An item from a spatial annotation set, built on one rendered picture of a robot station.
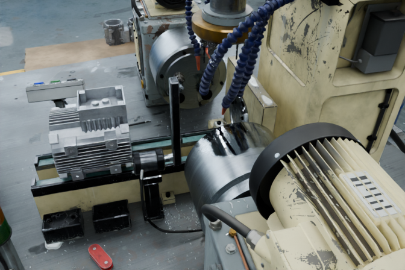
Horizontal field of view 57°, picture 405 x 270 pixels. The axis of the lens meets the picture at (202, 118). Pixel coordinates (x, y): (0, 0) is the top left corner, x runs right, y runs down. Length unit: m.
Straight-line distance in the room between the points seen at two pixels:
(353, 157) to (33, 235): 0.91
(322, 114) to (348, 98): 0.08
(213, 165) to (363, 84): 0.46
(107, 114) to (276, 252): 0.65
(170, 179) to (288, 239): 0.72
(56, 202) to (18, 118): 0.58
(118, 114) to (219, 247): 0.49
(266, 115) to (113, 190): 0.49
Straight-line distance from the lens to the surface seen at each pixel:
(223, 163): 0.78
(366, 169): 0.51
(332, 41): 0.92
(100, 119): 0.99
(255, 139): 0.83
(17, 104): 1.74
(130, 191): 1.15
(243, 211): 0.68
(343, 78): 1.04
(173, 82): 0.85
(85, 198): 1.15
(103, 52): 3.60
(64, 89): 1.25
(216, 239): 0.64
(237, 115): 1.15
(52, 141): 1.01
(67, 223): 1.10
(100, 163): 1.03
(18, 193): 1.32
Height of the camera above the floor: 1.68
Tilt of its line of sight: 36 degrees down
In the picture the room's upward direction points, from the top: 1 degrees clockwise
